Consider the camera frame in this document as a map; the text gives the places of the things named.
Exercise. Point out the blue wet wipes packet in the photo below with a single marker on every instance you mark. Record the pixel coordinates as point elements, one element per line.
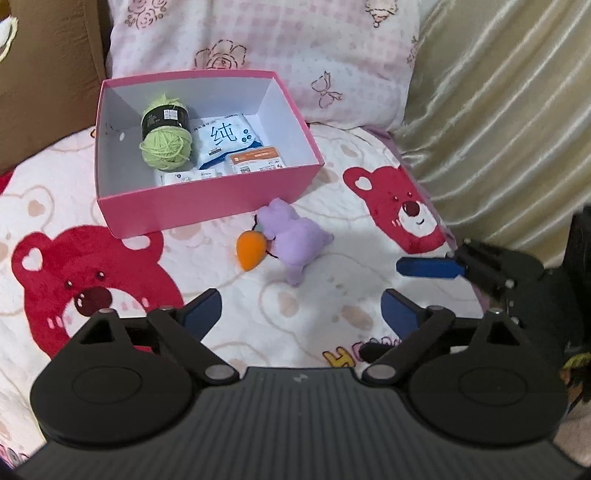
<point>221,138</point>

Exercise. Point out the bear printed blanket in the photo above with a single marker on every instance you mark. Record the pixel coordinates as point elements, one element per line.
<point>138,258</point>

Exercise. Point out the orange makeup sponge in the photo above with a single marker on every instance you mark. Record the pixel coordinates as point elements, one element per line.
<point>251,251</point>

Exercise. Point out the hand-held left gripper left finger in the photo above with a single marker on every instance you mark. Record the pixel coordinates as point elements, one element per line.
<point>203,314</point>

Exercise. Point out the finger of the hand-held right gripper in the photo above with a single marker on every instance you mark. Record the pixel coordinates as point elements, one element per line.
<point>381,353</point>
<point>425,268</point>

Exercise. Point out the purple plush toy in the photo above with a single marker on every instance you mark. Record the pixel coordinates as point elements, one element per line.
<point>298,244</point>

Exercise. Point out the pink checked pillow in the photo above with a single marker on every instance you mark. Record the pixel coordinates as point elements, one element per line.
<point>277,37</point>

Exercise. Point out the green yarn ball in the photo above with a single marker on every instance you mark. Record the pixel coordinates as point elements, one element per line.
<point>166,143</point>

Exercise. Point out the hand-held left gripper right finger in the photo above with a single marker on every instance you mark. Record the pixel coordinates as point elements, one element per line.
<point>401,316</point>

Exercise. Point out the clear plastic case orange label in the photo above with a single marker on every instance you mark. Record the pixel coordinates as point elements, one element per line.
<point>256,161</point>

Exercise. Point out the pink cardboard box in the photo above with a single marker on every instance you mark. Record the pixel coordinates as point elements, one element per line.
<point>207,207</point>

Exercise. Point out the brown pillow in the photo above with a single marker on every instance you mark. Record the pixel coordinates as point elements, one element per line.
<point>41,92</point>

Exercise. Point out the gold satin cloth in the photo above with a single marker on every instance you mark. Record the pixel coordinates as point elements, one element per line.
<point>508,115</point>

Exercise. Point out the white tissue packet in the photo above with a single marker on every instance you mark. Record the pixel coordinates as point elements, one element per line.
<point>184,177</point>

